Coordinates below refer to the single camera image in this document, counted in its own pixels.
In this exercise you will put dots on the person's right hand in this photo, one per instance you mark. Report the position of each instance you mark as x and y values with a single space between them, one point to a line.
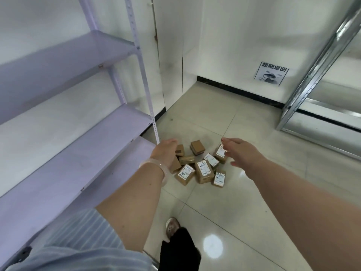
243 153

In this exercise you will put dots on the person's left hand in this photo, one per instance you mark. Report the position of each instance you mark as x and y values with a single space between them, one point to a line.
164 152

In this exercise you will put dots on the person's left fingers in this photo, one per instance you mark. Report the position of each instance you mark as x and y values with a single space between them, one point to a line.
173 142

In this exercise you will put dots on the person's right thumb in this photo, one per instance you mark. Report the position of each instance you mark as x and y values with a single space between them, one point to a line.
235 163

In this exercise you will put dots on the person's right forearm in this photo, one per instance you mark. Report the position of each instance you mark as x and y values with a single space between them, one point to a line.
304 211

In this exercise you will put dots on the person's left forearm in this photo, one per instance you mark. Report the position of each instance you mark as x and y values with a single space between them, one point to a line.
132 206

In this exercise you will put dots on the white jade bangle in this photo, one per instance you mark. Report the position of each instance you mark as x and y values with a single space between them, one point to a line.
160 167

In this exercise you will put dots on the pile of small cardboard boxes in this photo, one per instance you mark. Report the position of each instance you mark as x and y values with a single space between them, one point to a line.
203 170

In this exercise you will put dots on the beige shoe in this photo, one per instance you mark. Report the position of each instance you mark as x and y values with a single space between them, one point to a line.
172 227

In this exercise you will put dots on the silver metal shelving unit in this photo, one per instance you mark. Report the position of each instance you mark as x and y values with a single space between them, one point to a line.
318 110

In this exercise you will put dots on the lavender metal shelving unit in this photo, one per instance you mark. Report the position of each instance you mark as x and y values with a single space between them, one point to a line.
70 155

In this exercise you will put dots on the black trouser leg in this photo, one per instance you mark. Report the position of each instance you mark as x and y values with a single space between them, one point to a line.
180 254

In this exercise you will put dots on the blue striped shirt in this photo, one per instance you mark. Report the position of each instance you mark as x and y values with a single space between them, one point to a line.
84 245

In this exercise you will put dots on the black and white wall poster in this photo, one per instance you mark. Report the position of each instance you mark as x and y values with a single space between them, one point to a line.
272 73

